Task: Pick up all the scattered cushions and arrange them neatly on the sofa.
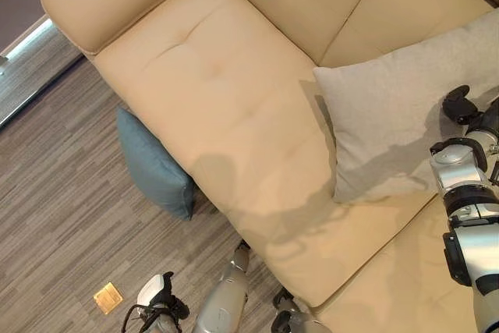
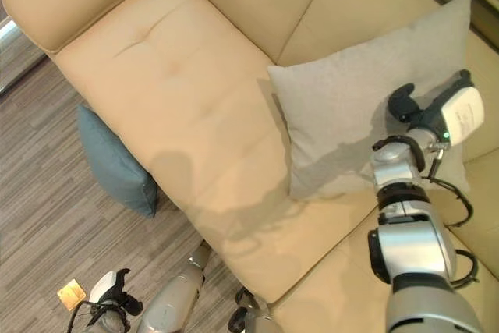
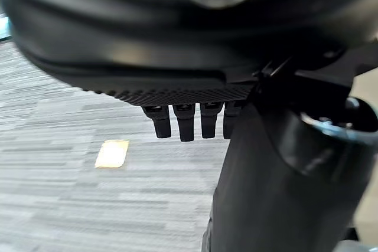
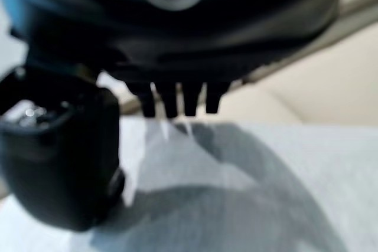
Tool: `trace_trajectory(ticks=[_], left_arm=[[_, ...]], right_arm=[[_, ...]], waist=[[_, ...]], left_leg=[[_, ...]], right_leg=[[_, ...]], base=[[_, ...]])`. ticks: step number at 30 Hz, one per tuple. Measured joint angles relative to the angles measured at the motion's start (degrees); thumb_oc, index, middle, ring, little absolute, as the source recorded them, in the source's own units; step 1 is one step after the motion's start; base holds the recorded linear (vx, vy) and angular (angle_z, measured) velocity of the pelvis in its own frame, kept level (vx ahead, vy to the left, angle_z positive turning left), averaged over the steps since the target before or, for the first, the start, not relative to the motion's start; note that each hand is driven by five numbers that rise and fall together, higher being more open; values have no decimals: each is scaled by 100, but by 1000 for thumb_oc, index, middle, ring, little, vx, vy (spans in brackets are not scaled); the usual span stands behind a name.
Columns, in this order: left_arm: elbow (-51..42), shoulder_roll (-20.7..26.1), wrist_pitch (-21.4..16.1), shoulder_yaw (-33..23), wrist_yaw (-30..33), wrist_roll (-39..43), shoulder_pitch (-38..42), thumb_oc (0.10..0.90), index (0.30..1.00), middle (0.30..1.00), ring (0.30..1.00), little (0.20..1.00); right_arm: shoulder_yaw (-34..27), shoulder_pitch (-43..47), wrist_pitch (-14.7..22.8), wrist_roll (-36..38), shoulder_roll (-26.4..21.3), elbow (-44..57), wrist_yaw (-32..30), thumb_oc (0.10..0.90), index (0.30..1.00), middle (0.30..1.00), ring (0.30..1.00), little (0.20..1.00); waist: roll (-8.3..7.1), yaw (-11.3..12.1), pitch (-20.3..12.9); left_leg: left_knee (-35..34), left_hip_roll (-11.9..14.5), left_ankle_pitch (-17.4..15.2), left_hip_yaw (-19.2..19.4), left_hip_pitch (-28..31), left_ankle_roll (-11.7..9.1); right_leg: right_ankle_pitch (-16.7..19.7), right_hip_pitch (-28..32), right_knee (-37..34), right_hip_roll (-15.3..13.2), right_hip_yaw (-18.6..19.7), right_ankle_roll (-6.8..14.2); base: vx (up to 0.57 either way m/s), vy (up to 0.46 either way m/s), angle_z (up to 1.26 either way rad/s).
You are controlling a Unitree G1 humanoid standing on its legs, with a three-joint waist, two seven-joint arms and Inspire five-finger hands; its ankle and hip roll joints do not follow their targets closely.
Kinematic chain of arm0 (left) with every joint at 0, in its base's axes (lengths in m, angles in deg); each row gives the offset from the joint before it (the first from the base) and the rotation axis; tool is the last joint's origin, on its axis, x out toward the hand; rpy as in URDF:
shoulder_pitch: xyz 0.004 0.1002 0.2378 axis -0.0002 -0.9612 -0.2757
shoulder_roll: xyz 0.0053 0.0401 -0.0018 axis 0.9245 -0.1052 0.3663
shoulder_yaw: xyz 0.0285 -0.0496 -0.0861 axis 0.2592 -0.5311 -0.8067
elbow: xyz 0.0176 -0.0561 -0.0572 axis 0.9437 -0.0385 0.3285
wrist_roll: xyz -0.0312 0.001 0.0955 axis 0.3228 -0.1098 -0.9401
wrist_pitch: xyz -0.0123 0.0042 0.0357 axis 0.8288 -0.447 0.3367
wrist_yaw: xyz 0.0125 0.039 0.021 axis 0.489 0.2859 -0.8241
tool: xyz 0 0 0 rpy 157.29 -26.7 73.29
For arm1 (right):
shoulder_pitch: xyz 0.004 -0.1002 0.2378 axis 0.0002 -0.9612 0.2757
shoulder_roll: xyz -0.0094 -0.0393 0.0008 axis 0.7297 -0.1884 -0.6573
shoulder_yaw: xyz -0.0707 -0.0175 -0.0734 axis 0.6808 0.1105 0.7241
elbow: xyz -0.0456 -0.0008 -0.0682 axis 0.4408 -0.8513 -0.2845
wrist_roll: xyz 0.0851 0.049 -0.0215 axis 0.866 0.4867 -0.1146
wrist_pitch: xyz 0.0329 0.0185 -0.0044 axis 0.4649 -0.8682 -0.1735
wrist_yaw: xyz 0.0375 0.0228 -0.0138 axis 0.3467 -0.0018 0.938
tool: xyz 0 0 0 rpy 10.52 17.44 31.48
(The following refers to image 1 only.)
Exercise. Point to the metal floor rail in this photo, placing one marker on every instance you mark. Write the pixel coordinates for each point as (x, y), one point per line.
(27, 64)

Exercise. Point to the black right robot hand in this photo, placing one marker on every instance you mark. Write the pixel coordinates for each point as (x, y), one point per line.
(460, 107)

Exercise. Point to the silver right robot leg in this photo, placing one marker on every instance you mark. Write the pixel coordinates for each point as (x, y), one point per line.
(296, 319)

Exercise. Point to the cream leather sofa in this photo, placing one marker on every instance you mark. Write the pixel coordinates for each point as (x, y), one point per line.
(218, 87)

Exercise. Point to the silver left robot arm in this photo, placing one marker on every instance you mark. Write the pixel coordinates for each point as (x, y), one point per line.
(163, 325)

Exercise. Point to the light grey cushion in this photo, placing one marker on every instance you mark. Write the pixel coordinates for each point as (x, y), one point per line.
(382, 114)

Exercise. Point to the silver left robot leg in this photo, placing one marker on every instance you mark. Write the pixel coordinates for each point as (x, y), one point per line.
(226, 298)

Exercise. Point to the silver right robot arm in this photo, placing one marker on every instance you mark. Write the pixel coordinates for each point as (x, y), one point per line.
(468, 177)

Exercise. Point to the brass floor socket plate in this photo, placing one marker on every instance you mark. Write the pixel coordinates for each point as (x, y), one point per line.
(108, 298)

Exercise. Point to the silver robot leg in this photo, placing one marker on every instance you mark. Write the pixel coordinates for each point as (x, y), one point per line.
(296, 319)
(226, 298)

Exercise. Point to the blue cushion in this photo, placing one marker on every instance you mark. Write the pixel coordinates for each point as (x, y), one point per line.
(152, 169)

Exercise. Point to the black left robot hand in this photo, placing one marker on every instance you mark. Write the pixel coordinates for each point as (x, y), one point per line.
(160, 290)

